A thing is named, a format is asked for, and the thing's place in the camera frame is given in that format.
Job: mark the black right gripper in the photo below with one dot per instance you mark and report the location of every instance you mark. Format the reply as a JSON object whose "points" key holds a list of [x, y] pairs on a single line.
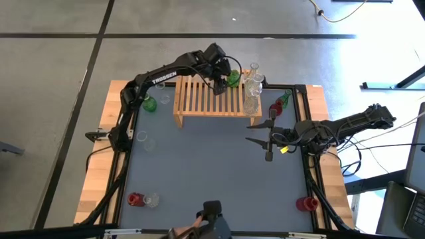
{"points": [[287, 137]]}

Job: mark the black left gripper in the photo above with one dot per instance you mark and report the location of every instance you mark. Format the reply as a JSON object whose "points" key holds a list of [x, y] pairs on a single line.
{"points": [[216, 63]]}

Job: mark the squat green glass vase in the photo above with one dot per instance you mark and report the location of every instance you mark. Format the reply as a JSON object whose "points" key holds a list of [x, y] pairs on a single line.
{"points": [[234, 79]]}

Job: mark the conical green glass vase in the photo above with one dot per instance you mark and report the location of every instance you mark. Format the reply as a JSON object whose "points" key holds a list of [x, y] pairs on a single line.
{"points": [[285, 99]]}

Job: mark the round ribbed green glass vase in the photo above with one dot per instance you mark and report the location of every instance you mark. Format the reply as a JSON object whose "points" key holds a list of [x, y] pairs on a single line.
{"points": [[150, 105]]}

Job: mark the red cylindrical glass vase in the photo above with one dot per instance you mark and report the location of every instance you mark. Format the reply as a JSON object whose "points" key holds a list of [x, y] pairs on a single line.
{"points": [[134, 199], [307, 204]]}

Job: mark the smooth clear glass carafe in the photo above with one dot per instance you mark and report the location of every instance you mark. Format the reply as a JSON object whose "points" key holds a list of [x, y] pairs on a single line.
{"points": [[150, 145]]}

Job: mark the clear cut-glass vase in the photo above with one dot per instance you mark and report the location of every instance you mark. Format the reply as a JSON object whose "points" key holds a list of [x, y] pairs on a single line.
{"points": [[152, 200]]}

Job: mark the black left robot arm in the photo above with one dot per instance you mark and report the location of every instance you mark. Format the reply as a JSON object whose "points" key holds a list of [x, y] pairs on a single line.
{"points": [[159, 76]]}

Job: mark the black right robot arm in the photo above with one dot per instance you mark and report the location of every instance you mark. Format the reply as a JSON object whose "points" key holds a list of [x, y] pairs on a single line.
{"points": [[358, 121]]}

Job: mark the wooden slatted shelf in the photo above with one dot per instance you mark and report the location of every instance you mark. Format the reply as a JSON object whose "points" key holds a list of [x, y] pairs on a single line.
{"points": [[199, 114]]}

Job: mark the wooden table side board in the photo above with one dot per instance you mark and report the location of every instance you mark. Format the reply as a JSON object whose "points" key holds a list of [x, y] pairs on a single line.
{"points": [[96, 179], [335, 186]]}

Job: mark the person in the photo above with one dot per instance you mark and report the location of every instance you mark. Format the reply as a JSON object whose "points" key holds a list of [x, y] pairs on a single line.
{"points": [[216, 229]]}

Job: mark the silver aluminium bar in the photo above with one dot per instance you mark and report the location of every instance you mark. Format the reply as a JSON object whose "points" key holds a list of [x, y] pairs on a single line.
{"points": [[123, 231], [307, 235]]}

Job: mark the black floor stand bar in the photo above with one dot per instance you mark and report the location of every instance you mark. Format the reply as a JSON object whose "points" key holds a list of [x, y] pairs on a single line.
{"points": [[365, 184]]}

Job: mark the grey laptop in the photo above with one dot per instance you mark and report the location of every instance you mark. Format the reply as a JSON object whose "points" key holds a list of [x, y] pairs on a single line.
{"points": [[417, 152]]}

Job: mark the black table frame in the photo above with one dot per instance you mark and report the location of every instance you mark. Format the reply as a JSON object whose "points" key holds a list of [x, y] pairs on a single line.
{"points": [[252, 233]]}

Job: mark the grey floor bracket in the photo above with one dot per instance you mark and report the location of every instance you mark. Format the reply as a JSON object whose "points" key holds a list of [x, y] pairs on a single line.
{"points": [[10, 148]]}

